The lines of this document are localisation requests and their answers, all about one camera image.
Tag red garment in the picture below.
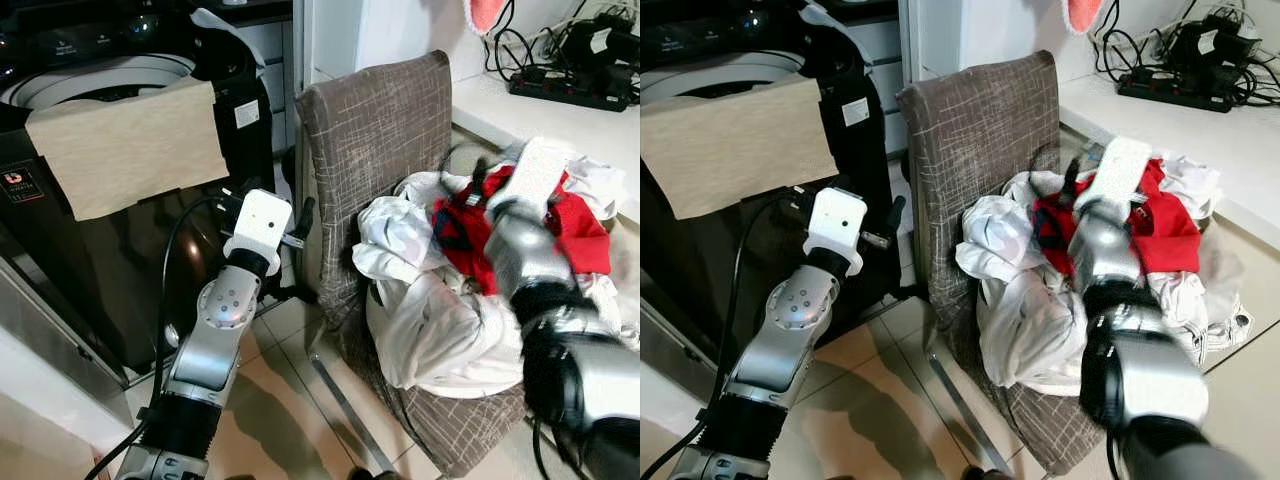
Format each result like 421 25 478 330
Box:
1031 157 1203 278
431 164 613 297

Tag black top-load washing machine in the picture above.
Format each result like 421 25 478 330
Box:
0 0 293 386
640 0 903 373

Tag beige cloth sheet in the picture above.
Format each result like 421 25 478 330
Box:
25 78 230 222
640 75 840 221

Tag brown checked fabric chair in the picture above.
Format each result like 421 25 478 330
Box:
896 50 1253 477
294 50 641 479

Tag small white garment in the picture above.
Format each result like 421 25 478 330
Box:
1158 153 1225 222
558 154 630 224

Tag black power strip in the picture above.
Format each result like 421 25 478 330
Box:
1116 68 1238 114
507 68 634 113

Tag grey drawer cabinet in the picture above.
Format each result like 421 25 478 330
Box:
238 18 298 153
848 16 907 153

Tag large white shirt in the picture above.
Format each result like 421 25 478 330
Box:
954 168 1253 398
351 170 641 401

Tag pink fluffy item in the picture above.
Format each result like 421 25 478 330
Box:
1061 0 1107 37
464 0 508 37

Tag white cabinet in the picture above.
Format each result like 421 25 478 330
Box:
898 0 1069 85

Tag black charger adapter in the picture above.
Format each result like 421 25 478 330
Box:
560 15 641 73
1168 12 1263 73

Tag white cloth strip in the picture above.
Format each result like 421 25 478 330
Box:
190 7 267 71
800 2 877 71

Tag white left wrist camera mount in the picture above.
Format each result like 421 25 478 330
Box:
222 188 295 277
804 186 869 277

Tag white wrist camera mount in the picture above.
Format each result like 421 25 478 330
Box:
486 137 572 218
1074 136 1154 217
804 186 869 277
222 188 295 277

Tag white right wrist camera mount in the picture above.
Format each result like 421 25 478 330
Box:
1074 136 1154 217
486 137 572 218

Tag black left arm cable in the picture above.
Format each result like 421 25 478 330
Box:
85 195 226 480
640 194 801 480

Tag black power cable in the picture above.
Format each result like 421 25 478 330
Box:
484 0 546 83
1090 0 1161 83

